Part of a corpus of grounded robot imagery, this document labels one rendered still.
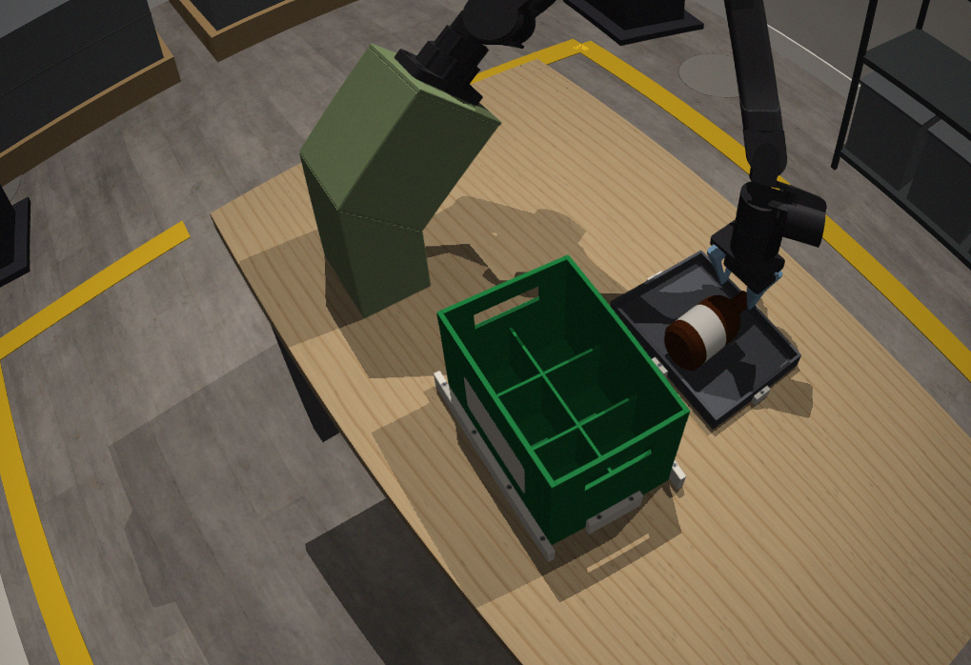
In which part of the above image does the green plastic crate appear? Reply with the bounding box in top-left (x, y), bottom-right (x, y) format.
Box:
top-left (436, 254), bottom-right (690, 545)

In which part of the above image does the brown bottle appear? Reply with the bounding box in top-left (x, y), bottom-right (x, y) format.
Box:
top-left (664, 291), bottom-right (747, 371)

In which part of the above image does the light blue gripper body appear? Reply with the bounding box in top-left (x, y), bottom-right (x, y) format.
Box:
top-left (710, 219), bottom-right (785, 294)

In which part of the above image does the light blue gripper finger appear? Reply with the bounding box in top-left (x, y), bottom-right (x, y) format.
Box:
top-left (707, 245), bottom-right (731, 285)
top-left (746, 271), bottom-right (782, 310)

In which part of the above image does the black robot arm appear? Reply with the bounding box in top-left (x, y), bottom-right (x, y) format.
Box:
top-left (394, 0), bottom-right (827, 263)

